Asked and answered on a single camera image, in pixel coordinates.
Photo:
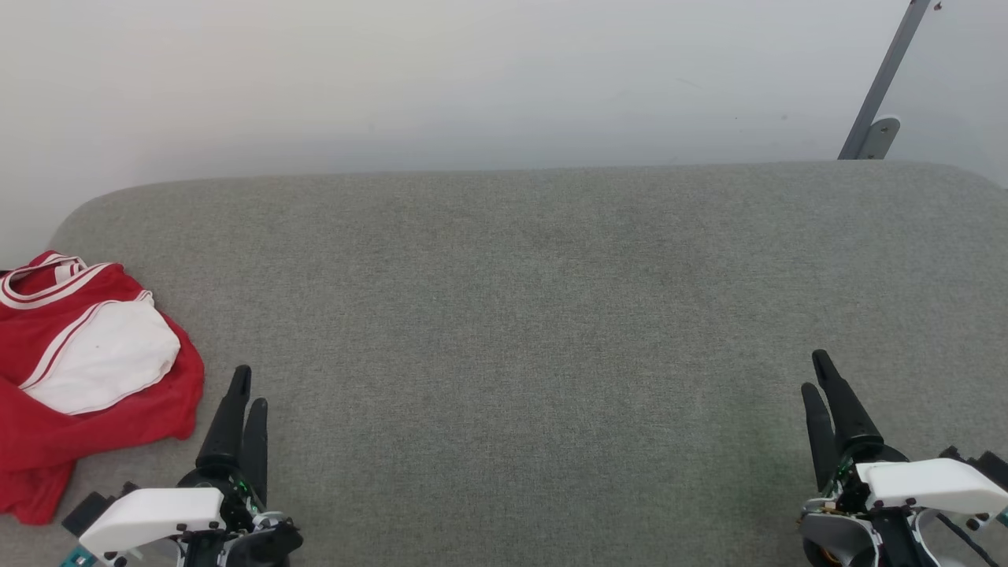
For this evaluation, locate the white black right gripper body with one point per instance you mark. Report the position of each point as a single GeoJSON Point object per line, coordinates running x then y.
{"type": "Point", "coordinates": [921, 484]}

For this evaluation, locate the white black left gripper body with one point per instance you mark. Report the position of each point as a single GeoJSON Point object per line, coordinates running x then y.
{"type": "Point", "coordinates": [157, 516]}

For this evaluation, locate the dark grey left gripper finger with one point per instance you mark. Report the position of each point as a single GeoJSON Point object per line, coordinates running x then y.
{"type": "Point", "coordinates": [256, 449]}
{"type": "Point", "coordinates": [227, 425]}

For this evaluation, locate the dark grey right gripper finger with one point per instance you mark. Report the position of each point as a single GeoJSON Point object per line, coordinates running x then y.
{"type": "Point", "coordinates": [820, 437]}
{"type": "Point", "coordinates": [850, 417]}

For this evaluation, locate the red and white garment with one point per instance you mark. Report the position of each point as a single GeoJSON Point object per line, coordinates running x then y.
{"type": "Point", "coordinates": [47, 441]}

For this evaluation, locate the grey fabric sofa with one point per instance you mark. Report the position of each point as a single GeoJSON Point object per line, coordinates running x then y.
{"type": "Point", "coordinates": [504, 315]}

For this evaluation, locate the grey metal pole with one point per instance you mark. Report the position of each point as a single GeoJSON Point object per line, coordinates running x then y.
{"type": "Point", "coordinates": [886, 75]}

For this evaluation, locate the grey metal wall bracket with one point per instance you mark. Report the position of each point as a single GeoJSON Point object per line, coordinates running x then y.
{"type": "Point", "coordinates": [879, 138]}

